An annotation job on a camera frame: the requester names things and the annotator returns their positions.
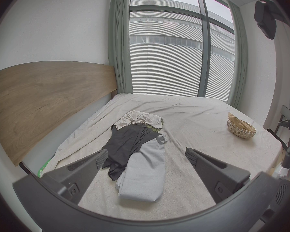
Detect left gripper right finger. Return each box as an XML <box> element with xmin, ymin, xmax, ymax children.
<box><xmin>185</xmin><ymin>148</ymin><xmax>251</xmax><ymax>204</ymax></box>

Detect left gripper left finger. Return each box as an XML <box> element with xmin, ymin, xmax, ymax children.
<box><xmin>42</xmin><ymin>149</ymin><xmax>109</xmax><ymax>204</ymax></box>

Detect tan shorts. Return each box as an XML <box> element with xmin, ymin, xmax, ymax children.
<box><xmin>228</xmin><ymin>113</ymin><xmax>253</xmax><ymax>131</ymax></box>

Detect round woven basket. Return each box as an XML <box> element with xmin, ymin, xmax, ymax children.
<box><xmin>226</xmin><ymin>112</ymin><xmax>257</xmax><ymax>139</ymax></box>

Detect black garment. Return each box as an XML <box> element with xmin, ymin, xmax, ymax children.
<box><xmin>101</xmin><ymin>124</ymin><xmax>162</xmax><ymax>181</ymax></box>

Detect pale grey garment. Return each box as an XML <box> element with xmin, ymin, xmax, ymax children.
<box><xmin>115</xmin><ymin>134</ymin><xmax>169</xmax><ymax>203</ymax></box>

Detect green garment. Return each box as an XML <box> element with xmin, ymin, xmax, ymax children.
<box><xmin>145</xmin><ymin>120</ymin><xmax>164</xmax><ymax>134</ymax></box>

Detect white garment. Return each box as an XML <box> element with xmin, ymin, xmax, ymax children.
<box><xmin>115</xmin><ymin>110</ymin><xmax>163</xmax><ymax>131</ymax></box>

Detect green printed packet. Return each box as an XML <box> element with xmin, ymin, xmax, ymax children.
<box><xmin>37</xmin><ymin>158</ymin><xmax>51</xmax><ymax>178</ymax></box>

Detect grey-green curtain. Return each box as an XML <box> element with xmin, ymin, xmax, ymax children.
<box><xmin>108</xmin><ymin>0</ymin><xmax>133</xmax><ymax>94</ymax></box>
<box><xmin>228</xmin><ymin>0</ymin><xmax>249</xmax><ymax>110</ymax></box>

